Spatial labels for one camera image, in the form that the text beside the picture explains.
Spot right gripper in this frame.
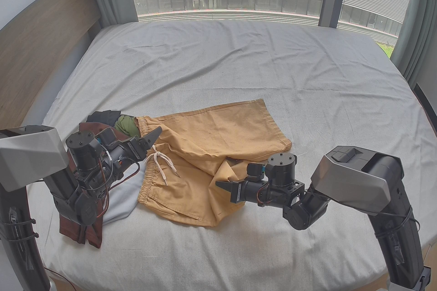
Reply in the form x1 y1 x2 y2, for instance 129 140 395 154
215 179 270 206

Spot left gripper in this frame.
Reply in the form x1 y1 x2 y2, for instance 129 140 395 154
113 127 162 163

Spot tan shorts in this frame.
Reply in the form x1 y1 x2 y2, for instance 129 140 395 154
137 99 292 227

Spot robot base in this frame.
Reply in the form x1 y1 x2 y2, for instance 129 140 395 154
385 267 431 291

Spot bed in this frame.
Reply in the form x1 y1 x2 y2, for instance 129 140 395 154
0 0 437 291

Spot green garment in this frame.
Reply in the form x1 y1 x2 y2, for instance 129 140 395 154
114 115 139 137

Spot black garment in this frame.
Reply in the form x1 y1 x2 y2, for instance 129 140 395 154
87 110 122 125

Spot pale blue garment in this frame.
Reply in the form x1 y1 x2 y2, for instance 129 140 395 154
102 174 145 225

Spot brown garment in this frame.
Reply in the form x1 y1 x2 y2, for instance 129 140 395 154
59 121 118 249

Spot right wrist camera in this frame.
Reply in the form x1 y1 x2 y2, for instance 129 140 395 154
246 163 266 181

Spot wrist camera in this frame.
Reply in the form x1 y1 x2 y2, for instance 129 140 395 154
246 163 266 181
98 128 118 148

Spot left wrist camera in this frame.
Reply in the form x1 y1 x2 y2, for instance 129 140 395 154
98 128 118 148

